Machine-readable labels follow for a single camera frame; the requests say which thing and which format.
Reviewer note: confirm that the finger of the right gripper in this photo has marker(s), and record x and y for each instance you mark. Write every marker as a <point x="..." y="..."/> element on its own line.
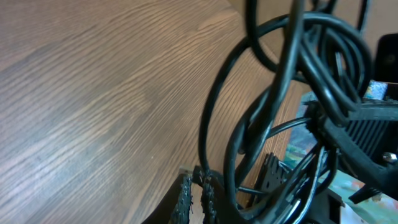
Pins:
<point x="367" y="145"/>
<point x="271" y="174"/>

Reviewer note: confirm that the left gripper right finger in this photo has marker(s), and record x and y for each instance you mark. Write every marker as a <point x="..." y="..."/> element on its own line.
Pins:
<point x="216" y="208"/>

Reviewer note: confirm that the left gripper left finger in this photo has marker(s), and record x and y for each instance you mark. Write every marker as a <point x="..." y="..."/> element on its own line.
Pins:
<point x="175" y="206"/>

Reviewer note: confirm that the cardboard sheet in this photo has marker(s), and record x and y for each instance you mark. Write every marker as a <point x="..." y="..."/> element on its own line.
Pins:
<point x="381" y="19"/>

